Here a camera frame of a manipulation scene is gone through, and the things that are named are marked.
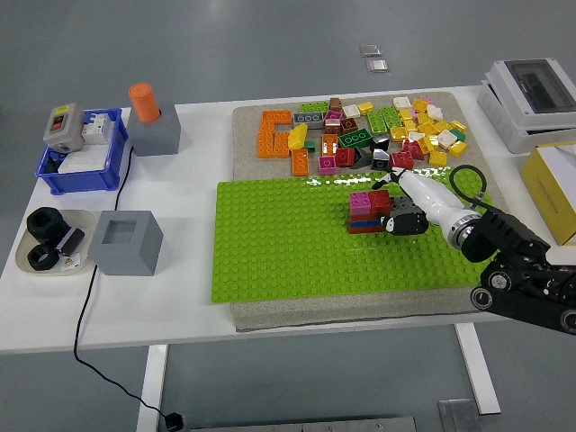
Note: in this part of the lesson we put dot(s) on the dark green hollow brick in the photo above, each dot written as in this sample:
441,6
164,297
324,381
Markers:
355,138

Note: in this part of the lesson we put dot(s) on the orange long toy brick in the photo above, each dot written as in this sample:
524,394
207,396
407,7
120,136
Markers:
265,140
277,117

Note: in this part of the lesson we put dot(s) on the lime green toy brick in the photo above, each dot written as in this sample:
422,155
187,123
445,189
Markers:
376,121
314,107
391,117

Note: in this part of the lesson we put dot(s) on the black and silver brick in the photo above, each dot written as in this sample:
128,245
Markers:
381,160

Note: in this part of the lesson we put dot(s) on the orange brick with white studs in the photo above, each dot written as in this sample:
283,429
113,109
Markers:
330,145

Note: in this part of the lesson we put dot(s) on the white toy brick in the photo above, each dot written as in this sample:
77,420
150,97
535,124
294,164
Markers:
447,139
352,111
434,112
416,137
402,102

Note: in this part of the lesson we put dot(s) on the large black nut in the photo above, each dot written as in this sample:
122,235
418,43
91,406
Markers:
45,222

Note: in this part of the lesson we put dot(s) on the grey block with round hole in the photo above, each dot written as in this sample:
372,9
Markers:
155,137

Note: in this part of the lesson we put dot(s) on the blue long toy brick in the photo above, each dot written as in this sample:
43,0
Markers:
364,222

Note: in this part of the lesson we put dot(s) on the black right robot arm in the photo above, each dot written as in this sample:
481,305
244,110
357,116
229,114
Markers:
504,231

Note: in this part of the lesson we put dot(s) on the metal floor plate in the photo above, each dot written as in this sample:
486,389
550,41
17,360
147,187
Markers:
370,50
376,65

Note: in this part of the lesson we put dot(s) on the black sloped toy brick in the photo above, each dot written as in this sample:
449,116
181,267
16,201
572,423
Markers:
362,158

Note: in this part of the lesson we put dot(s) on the grey hollow toy brick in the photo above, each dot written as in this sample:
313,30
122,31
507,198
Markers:
309,120

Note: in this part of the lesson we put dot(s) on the blue plastic bin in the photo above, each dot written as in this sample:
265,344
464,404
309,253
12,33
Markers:
81,182

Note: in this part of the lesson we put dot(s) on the grey cube with square recess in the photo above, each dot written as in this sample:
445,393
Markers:
123,252

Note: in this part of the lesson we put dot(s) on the red sloped toy brick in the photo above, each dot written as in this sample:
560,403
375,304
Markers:
414,150

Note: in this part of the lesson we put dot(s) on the yellow sloped toy brick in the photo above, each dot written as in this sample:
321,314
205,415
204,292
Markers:
298,137

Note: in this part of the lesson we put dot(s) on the black part in bin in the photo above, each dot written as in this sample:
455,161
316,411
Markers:
53,164

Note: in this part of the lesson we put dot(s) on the small green toy brick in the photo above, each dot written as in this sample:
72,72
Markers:
459,135
310,145

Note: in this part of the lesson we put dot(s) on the red square toy brick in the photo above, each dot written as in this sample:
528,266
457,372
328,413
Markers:
375,215
380,199

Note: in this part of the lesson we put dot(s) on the white table leg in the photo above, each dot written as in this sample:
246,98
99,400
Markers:
479,369
150,387

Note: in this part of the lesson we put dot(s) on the red long toy brick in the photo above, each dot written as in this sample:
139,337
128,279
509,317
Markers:
364,229

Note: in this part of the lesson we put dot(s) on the white warning tag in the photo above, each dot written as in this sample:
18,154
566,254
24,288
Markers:
71,263

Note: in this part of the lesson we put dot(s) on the beige tray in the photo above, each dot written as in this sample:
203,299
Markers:
87,220

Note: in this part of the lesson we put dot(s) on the orange cylinder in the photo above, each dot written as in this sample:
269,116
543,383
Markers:
145,103

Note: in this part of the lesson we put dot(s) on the yellow cardboard box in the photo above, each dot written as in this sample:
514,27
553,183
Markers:
549,198

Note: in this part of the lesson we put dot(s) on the brown sanding drum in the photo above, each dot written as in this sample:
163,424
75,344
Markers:
72,239

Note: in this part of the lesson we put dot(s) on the long grey metal plate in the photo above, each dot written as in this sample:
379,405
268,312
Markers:
315,425

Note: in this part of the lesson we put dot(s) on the pink square toy brick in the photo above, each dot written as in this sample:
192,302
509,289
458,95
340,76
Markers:
360,202

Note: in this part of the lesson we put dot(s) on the white flat switch plate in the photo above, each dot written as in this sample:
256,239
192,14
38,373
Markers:
85,160

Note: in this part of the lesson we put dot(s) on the light pink toy brick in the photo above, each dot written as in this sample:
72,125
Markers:
413,111

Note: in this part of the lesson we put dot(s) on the grey-brown foam mat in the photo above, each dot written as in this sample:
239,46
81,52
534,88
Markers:
245,148

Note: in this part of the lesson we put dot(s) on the white circuit breaker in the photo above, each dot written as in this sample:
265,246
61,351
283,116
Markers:
96,129

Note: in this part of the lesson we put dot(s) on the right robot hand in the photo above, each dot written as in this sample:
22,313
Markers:
432,198

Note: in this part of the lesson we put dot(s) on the dark brown toy brick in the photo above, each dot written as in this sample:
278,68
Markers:
349,126

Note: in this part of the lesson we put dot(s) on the grey push-button switch box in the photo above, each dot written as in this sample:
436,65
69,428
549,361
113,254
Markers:
63,128

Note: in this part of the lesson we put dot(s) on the green studded baseplate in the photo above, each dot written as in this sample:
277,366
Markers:
292,252

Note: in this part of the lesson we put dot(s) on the small black nut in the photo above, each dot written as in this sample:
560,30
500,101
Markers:
42,258

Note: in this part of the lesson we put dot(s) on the small grey metal plate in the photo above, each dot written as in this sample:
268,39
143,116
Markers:
459,416

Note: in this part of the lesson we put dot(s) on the pink hollow toy brick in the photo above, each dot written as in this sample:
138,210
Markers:
327,165

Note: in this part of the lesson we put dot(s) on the white electrical enclosure box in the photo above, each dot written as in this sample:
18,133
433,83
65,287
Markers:
499,103

